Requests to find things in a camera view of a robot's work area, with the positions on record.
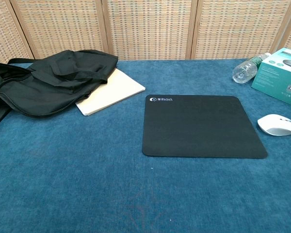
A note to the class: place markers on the blue table cloth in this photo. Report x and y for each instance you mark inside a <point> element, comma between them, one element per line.
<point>87,170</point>

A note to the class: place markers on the teal speakerphone product box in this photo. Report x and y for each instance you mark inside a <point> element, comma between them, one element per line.
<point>274,72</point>

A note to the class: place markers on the clear plastic water bottle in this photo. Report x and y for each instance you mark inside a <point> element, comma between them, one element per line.
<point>243,70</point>

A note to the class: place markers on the white computer mouse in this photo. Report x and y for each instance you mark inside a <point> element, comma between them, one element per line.
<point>276,124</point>

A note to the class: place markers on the black mouse pad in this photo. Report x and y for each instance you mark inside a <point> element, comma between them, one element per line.
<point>203,126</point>

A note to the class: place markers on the woven wooden folding screen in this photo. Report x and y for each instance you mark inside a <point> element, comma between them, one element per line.
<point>148,29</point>

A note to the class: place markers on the beige paper folder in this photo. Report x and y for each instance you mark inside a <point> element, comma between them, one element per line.
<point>117,89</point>

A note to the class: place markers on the black fabric backpack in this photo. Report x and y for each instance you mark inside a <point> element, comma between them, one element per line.
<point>51,82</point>

